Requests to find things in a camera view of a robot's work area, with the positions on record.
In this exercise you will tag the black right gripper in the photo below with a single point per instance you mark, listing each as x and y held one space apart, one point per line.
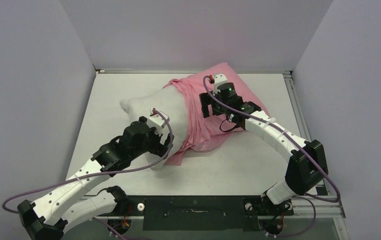
205 103

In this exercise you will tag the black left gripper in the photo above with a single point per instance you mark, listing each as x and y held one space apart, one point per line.
158 148

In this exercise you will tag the pink pillowcase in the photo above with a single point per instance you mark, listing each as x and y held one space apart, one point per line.
203 134

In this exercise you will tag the white pillow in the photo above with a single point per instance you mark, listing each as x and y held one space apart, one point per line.
165 110

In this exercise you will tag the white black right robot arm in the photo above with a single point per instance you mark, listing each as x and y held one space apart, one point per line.
306 160

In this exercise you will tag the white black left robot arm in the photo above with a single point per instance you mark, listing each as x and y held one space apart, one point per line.
52 215

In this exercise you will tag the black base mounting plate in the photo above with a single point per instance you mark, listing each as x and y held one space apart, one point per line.
200 212

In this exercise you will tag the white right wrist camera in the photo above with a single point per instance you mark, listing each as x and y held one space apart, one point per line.
217 80

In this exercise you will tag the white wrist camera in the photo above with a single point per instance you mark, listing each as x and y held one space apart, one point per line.
217 80
158 120

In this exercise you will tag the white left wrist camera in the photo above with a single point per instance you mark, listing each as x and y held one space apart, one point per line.
158 120

